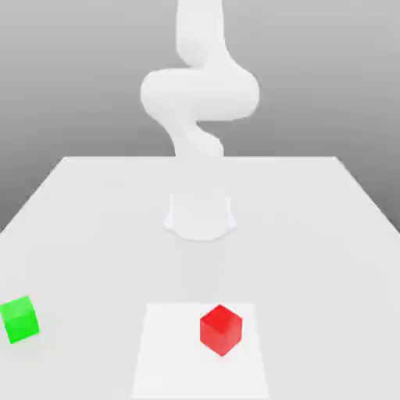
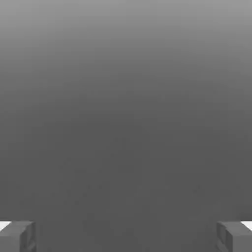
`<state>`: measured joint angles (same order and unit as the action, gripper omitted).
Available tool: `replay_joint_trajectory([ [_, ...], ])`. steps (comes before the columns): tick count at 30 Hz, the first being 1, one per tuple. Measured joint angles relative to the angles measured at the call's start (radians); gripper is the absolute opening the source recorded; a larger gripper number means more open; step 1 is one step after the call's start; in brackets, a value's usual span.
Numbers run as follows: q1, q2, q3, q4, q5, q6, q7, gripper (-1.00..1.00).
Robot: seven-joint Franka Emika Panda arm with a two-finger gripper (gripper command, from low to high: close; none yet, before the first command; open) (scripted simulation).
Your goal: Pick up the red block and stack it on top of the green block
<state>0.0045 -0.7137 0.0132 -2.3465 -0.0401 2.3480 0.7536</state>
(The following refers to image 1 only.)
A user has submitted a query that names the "small green cube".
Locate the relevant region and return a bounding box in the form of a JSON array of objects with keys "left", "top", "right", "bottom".
[{"left": 0, "top": 295, "right": 41, "bottom": 345}]

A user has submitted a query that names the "small red cube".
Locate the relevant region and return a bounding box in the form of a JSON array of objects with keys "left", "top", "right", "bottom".
[{"left": 199, "top": 303, "right": 244, "bottom": 358}]

